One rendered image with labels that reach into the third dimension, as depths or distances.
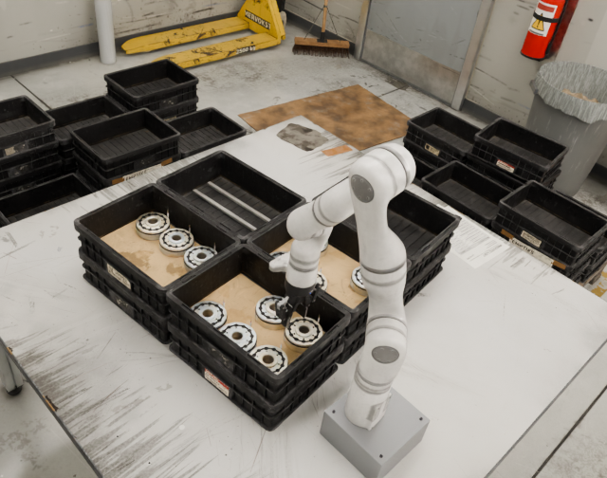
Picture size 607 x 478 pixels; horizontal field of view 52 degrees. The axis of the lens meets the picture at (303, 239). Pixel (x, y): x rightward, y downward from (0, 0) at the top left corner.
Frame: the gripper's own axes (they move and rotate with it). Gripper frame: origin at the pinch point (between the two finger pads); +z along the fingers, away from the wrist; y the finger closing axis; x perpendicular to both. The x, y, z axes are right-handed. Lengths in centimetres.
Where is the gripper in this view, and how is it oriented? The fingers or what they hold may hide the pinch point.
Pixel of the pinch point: (294, 316)
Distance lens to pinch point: 159.4
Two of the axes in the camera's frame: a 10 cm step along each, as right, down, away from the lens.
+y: 7.1, -3.8, 5.9
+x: -6.9, -5.3, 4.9
